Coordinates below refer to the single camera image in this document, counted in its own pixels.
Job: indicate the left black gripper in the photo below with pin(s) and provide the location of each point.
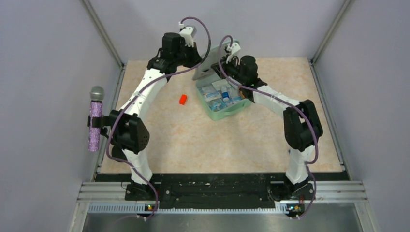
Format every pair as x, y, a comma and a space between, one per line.
195, 56

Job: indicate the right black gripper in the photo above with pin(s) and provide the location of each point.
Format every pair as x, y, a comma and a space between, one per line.
233, 61

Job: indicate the small blue capped bottle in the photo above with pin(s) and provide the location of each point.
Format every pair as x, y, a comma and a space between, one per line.
225, 93

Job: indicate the white gauze packet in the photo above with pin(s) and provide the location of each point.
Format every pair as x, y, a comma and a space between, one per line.
218, 85

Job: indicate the mint green medicine case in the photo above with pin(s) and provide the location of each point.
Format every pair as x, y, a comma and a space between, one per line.
205, 76

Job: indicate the blue white bagged packet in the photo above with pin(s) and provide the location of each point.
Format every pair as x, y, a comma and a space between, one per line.
209, 93

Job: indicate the blue cotton swab packet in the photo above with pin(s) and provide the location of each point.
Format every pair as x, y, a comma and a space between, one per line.
217, 105

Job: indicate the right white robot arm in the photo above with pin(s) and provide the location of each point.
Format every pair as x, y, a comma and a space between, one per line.
302, 126

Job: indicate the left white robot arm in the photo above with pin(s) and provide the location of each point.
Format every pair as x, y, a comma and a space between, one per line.
129, 135

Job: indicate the orange red small box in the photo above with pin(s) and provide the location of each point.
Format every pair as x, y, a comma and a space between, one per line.
183, 99

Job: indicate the purple glitter microphone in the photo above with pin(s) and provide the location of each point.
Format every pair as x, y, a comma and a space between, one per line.
95, 115

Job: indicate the black microphone stand base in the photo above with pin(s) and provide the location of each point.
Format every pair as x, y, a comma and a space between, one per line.
118, 153

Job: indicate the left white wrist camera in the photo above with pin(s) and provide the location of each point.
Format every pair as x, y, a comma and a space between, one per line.
187, 33

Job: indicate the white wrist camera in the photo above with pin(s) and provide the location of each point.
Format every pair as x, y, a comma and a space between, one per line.
231, 51
187, 33

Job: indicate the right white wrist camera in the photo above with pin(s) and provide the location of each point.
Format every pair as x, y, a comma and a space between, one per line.
231, 51

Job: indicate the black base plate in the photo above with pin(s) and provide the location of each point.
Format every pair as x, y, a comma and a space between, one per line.
220, 191

